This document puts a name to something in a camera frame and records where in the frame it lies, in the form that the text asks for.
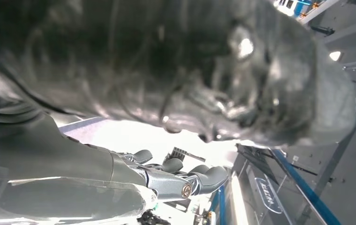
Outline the black ribbed strip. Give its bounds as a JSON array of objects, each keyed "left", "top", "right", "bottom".
[{"left": 171, "top": 147, "right": 206, "bottom": 163}]

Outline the oval blue logo sign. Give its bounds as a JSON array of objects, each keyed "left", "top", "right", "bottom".
[{"left": 254, "top": 177, "right": 283, "bottom": 215}]

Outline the blue metal frame bar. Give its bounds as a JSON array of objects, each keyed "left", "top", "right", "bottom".
[{"left": 270, "top": 149, "right": 341, "bottom": 225}]

